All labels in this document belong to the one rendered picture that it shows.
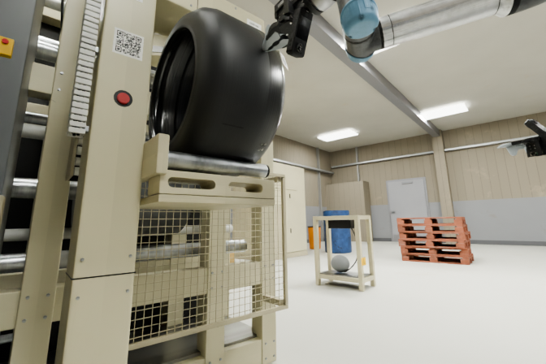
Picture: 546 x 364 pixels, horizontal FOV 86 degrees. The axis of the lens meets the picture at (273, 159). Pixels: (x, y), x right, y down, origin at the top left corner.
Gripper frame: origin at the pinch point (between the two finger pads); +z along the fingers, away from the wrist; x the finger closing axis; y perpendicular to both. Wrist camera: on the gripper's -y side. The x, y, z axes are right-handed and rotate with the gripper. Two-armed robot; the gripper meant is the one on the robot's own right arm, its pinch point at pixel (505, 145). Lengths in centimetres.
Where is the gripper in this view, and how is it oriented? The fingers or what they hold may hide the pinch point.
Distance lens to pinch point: 172.8
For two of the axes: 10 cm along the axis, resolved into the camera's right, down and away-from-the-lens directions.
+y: 1.4, 9.8, -1.6
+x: 9.1, -0.6, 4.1
